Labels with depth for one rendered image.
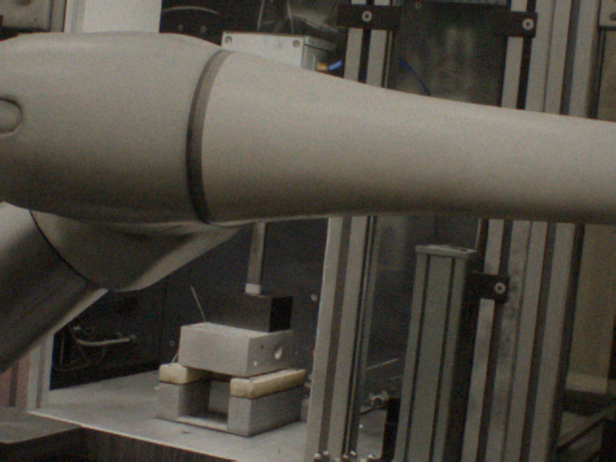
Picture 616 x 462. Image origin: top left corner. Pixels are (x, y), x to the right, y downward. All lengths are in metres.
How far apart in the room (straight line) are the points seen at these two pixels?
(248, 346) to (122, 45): 0.86
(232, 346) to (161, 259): 0.68
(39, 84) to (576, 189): 0.30
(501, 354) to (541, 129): 0.63
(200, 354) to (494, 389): 0.42
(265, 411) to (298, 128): 0.93
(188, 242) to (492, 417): 0.53
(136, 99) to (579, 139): 0.24
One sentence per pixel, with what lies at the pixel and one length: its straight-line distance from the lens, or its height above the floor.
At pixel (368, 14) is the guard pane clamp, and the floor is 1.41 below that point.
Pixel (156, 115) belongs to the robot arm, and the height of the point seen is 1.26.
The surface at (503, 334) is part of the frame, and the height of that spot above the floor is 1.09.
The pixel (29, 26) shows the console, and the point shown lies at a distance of 1.56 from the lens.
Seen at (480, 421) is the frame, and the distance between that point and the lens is 1.32.
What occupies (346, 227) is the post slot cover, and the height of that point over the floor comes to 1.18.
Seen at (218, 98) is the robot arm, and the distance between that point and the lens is 0.68.
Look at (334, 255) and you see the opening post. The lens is 1.35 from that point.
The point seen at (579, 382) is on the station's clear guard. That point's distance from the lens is 1.30.
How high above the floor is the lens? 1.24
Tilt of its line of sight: 3 degrees down
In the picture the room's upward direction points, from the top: 6 degrees clockwise
